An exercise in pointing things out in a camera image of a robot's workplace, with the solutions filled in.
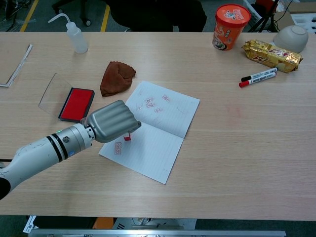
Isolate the left grey five-finger robot hand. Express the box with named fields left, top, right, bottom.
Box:
left=80, top=99, right=142, bottom=144

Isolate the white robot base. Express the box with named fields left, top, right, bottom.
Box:
left=112, top=217, right=197, bottom=231

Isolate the red ink pad clear lid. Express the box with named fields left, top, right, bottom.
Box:
left=38, top=73, right=95, bottom=123

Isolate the brown crumpled cloth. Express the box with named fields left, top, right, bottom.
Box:
left=100, top=61, right=137, bottom=97

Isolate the open lined notebook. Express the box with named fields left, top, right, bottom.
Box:
left=98, top=80, right=200, bottom=185

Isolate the clear plastic squeeze bottle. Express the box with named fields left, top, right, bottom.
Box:
left=48, top=13, right=89, bottom=54

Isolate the white paper stack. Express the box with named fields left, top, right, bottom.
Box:
left=0, top=44, right=33, bottom=88

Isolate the black swivel chair base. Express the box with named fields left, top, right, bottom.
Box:
left=51, top=0, right=93, bottom=27

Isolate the black office chair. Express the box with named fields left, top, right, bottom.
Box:
left=106, top=0, right=207, bottom=33

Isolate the orange instant noodle cup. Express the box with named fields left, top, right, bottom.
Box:
left=212, top=3, right=252, bottom=51

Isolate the red whiteboard marker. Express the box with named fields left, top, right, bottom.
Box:
left=238, top=72, right=277, bottom=88

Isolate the black whiteboard marker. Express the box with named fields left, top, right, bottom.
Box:
left=241, top=67, right=278, bottom=82

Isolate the gold foil snack package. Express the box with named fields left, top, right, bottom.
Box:
left=241, top=39, right=304, bottom=74

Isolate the black tripod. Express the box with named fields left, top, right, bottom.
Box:
left=248, top=0, right=282, bottom=33

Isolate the white upturned bowl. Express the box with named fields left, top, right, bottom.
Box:
left=273, top=25, right=309, bottom=54

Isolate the white foam box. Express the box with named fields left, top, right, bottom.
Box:
left=288, top=9, right=316, bottom=35

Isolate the aluminium profile rail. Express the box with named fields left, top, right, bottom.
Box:
left=28, top=229, right=287, bottom=237

